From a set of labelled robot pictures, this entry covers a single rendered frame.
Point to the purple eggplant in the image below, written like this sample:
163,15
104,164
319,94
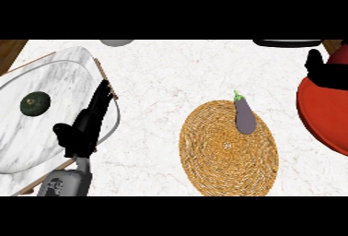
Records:
246,118

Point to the white marble plate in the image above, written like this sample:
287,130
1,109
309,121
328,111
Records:
56,83

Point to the dark green avocado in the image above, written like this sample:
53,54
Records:
35,103

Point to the round woven placemat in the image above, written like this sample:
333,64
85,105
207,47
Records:
227,156

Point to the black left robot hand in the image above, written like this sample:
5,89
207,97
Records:
86,129

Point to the red bowl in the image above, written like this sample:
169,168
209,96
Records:
324,116

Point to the brown wooden cabinet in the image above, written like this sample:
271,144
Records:
10,52

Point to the black appliance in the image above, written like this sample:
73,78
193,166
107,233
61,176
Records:
289,43

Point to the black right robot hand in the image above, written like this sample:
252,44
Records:
328,75

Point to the marble cutting board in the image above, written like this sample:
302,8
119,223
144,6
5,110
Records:
73,58

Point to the grey round object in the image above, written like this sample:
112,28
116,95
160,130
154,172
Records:
117,42

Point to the brown wooden board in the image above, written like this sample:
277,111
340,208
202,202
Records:
333,45

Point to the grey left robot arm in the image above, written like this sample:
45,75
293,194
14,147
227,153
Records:
66,182

